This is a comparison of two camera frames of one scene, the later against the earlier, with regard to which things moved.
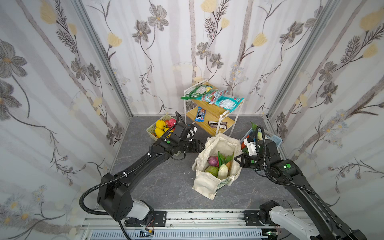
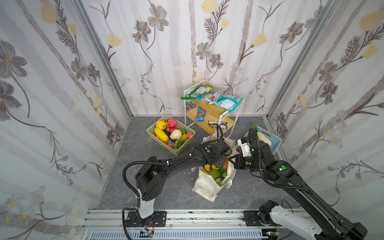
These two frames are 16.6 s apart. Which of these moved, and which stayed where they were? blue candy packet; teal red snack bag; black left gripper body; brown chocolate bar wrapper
Moved: black left gripper body
Stayed: brown chocolate bar wrapper; teal red snack bag; blue candy packet
